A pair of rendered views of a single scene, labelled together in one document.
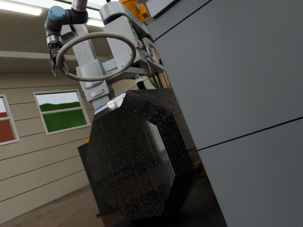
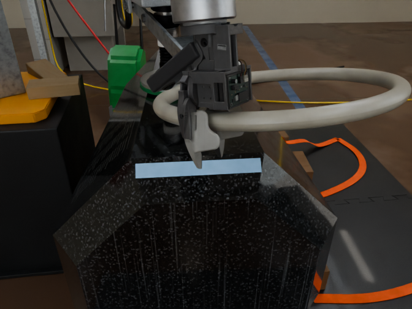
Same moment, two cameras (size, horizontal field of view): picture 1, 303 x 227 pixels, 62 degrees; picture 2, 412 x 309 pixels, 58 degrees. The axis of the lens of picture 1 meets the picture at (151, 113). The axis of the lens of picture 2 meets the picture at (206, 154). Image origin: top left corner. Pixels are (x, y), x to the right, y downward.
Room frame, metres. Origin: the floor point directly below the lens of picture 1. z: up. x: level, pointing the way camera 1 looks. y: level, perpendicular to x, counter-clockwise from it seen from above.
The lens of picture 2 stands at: (1.07, 0.76, 1.38)
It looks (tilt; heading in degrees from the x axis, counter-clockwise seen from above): 32 degrees down; 319
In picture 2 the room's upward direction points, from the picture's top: straight up
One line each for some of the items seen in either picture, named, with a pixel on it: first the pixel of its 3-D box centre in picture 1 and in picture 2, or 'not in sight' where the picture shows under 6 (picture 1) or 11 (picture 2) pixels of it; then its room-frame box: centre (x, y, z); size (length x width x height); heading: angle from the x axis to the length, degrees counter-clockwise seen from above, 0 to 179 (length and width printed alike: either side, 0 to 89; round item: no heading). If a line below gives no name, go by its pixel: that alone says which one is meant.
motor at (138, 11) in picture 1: (133, 15); not in sight; (2.77, -0.21, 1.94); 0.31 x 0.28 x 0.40; 73
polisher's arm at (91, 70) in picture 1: (111, 71); not in sight; (2.77, 0.26, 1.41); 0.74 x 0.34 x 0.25; 91
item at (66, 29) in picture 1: (66, 29); not in sight; (2.64, 0.55, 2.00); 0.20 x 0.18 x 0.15; 56
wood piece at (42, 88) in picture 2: not in sight; (54, 87); (2.58, 0.27, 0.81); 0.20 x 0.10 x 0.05; 64
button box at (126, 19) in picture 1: (132, 33); not in sight; (2.04, -0.09, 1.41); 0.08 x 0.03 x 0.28; 163
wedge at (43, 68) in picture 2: not in sight; (46, 70); (2.81, 0.22, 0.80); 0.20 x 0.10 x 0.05; 5
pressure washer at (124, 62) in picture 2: not in sight; (127, 66); (3.60, -0.64, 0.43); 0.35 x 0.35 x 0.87; 41
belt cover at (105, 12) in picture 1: (130, 29); not in sight; (2.48, -0.11, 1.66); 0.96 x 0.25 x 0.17; 163
